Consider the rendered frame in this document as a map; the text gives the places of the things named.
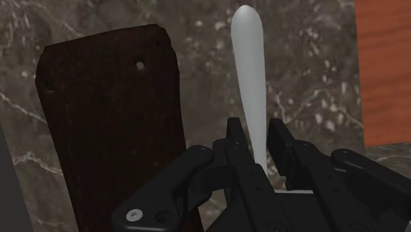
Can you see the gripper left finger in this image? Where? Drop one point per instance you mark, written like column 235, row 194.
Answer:
column 237, row 154

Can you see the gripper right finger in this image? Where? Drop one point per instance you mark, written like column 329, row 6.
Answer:
column 308, row 160

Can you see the orange wooden panel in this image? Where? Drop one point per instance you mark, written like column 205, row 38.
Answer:
column 385, row 70

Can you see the dark brown wooden cutting board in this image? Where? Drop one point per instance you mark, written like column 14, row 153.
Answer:
column 109, row 128

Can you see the grey flat object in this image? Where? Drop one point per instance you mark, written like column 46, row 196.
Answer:
column 11, row 192

